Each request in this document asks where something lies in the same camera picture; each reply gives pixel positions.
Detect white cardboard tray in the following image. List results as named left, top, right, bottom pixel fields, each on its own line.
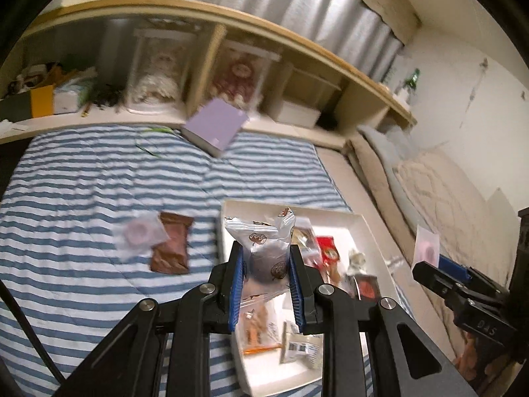
left=221, top=199, right=399, bottom=396

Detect ring cookie clear packet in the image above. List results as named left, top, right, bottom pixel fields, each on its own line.
left=113, top=213, right=170, bottom=261
left=412, top=224, right=441, bottom=269

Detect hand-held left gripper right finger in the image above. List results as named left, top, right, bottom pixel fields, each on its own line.
left=288, top=244, right=480, bottom=397

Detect black cable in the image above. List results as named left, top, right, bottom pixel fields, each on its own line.
left=0, top=279, right=67, bottom=385

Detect yellow box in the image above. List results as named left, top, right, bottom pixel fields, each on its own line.
left=31, top=85, right=56, bottom=118

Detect red doll display case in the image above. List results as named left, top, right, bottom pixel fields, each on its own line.
left=207, top=41, right=282, bottom=108

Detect green plant stem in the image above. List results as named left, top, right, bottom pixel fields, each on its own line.
left=136, top=126, right=176, bottom=158

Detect blue striped blanket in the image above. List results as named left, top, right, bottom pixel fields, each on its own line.
left=0, top=124, right=352, bottom=397

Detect brown snacks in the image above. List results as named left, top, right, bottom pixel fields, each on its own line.
left=240, top=293, right=290, bottom=354

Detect dark tangled object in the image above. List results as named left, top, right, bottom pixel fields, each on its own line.
left=89, top=85, right=122, bottom=108

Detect pale tissue pack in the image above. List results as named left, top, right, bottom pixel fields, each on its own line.
left=54, top=83, right=94, bottom=114

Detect silver wrapper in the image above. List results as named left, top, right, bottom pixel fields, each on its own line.
left=347, top=250, right=368, bottom=276

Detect grey quilt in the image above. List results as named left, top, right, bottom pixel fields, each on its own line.
left=357, top=124, right=414, bottom=199

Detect red snack packet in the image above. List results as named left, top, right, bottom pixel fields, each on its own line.
left=315, top=236, right=340, bottom=271

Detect clear snack packet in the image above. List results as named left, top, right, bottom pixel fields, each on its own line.
left=291, top=217, right=315, bottom=257

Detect person's right hand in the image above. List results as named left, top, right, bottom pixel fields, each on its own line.
left=455, top=331, right=483, bottom=382

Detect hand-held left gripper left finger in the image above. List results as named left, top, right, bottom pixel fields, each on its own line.
left=54, top=240, right=245, bottom=397

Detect clear packet with dark cookie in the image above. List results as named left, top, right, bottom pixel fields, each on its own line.
left=224, top=207, right=297, bottom=284

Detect dark packet with red label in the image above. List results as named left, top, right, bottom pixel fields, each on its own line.
left=351, top=275, right=379, bottom=300

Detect white storage box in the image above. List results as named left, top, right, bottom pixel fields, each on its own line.
left=275, top=99, right=323, bottom=129

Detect beige barcode snack packet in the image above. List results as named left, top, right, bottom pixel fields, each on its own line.
left=281, top=320, right=323, bottom=371

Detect dark green box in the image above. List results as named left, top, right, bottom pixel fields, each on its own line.
left=0, top=91, right=34, bottom=122

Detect brown snack packet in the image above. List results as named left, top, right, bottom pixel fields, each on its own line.
left=149, top=212, right=195, bottom=276

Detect long wooden shelf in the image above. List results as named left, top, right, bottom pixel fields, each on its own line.
left=0, top=0, right=418, bottom=152

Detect purple book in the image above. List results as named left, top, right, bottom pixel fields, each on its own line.
left=182, top=98, right=251, bottom=158

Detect beige bed sheet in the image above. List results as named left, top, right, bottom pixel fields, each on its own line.
left=316, top=136, right=459, bottom=356

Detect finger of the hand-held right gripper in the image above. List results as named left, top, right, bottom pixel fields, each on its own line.
left=437, top=254, right=503, bottom=294
left=412, top=260, right=459, bottom=303

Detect cream knitted blanket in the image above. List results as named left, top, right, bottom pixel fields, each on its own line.
left=392, top=149, right=517, bottom=282

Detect cream doll display case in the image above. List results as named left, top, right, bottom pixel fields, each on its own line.
left=126, top=29, right=195, bottom=114

